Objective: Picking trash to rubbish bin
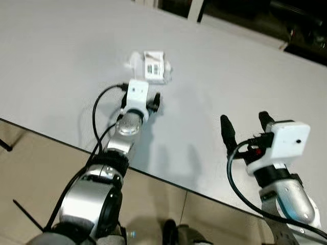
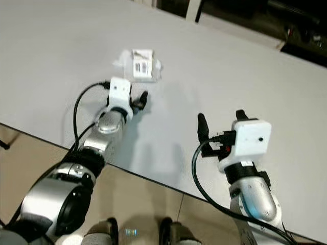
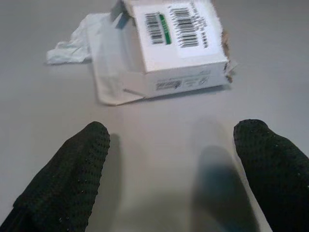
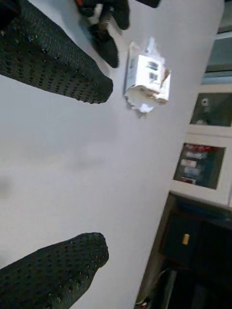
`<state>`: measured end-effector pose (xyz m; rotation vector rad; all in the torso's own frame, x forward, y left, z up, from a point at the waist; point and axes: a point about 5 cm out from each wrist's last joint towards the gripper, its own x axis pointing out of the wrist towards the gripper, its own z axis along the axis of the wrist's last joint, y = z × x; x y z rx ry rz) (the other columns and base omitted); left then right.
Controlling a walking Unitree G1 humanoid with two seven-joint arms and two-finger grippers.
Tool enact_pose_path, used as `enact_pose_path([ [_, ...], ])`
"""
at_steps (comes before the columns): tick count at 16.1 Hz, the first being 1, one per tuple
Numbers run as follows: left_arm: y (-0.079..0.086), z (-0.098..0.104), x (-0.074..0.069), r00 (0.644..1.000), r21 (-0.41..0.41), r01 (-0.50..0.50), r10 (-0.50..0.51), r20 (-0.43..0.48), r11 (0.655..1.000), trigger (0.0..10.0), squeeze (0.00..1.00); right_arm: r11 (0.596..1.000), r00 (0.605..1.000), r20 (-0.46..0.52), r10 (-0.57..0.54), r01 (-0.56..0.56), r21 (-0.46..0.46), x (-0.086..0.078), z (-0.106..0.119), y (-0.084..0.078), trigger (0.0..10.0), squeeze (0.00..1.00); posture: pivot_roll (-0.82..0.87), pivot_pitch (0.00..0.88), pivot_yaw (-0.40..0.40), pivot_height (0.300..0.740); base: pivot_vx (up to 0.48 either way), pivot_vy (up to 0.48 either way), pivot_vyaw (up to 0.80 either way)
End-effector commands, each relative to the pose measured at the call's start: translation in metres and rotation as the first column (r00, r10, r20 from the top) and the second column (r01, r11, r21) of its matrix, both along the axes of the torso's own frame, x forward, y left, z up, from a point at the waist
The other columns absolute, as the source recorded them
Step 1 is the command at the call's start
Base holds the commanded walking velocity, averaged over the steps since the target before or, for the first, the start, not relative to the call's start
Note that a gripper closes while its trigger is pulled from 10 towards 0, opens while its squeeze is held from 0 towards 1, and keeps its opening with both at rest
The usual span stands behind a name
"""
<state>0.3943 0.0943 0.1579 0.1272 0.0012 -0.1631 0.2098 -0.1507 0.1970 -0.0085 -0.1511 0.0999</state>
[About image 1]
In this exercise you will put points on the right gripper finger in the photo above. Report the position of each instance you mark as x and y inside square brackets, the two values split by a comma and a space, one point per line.
[228, 131]
[265, 120]

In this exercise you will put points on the torn white printed carton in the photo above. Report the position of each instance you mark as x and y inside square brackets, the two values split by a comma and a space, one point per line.
[153, 66]

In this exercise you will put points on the white tissue wrapper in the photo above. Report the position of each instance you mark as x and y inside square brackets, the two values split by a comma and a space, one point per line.
[134, 60]

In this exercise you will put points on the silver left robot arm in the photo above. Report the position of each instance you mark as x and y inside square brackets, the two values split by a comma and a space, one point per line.
[87, 201]

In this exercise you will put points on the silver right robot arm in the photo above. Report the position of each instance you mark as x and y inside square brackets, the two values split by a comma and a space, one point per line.
[294, 201]

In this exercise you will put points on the robot right leg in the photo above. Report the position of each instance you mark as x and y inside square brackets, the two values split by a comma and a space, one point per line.
[186, 236]

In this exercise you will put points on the robot leg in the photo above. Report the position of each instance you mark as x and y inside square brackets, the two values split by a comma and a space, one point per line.
[110, 237]
[186, 236]

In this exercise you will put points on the robot left leg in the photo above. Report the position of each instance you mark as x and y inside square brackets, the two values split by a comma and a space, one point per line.
[110, 237]

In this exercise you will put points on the black furniture leg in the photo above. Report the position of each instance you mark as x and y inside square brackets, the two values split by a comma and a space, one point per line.
[5, 144]

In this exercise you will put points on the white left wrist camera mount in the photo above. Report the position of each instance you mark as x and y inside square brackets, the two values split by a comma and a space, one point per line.
[137, 94]

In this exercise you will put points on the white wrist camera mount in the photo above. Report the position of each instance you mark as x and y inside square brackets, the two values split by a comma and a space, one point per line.
[137, 94]
[288, 140]

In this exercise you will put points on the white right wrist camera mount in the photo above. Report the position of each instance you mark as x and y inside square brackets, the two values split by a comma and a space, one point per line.
[288, 140]

